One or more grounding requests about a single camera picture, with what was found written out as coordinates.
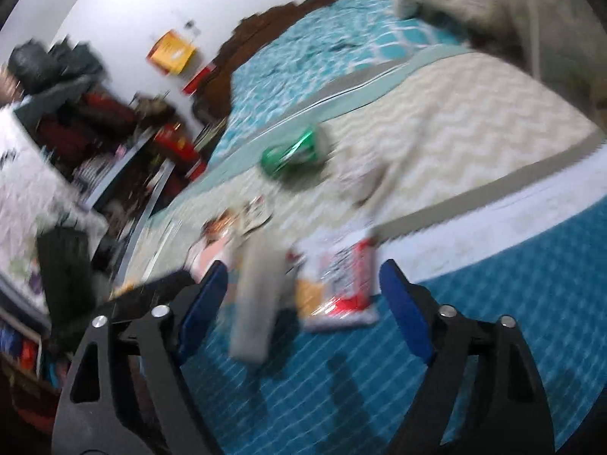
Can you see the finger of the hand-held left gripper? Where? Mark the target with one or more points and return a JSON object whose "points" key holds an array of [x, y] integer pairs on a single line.
{"points": [[151, 289]]}

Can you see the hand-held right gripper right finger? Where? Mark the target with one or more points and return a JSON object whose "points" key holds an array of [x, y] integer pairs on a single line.
{"points": [[403, 303]]}

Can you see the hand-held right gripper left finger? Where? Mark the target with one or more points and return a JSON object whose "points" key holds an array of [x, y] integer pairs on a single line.
{"points": [[204, 303]]}

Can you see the orange peel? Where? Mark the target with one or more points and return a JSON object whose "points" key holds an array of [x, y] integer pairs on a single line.
{"points": [[124, 290]]}

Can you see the red and white snack packet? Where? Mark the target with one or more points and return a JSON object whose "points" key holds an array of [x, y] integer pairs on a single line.
{"points": [[341, 279]]}

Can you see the green label plastic bottle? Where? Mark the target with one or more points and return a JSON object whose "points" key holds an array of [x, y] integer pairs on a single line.
{"points": [[277, 159]]}

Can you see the pink label brown box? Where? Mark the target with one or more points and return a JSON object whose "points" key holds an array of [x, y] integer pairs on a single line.
{"points": [[213, 244]]}

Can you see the white plant print cloth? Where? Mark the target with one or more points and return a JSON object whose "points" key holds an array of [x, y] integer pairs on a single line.
{"points": [[28, 189]]}

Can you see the small printed paper wrapper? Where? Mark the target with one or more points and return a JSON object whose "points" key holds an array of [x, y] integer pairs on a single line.
{"points": [[251, 215]]}

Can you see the pale crumpled wrapper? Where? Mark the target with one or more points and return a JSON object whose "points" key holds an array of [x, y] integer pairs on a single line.
{"points": [[360, 175]]}

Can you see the stack of papers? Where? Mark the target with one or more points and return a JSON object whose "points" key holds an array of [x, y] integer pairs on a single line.
{"points": [[211, 135]]}

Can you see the brown bag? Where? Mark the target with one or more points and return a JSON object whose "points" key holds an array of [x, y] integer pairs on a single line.
{"points": [[154, 109]]}

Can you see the teal and beige patterned bedspread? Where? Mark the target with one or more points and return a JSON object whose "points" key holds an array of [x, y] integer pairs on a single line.
{"points": [[474, 128]]}

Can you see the brown wooden headboard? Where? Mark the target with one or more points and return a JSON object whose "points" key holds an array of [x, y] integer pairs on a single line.
{"points": [[223, 61]]}

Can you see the yellow wall poster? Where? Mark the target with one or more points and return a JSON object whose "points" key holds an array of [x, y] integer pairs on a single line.
{"points": [[170, 52]]}

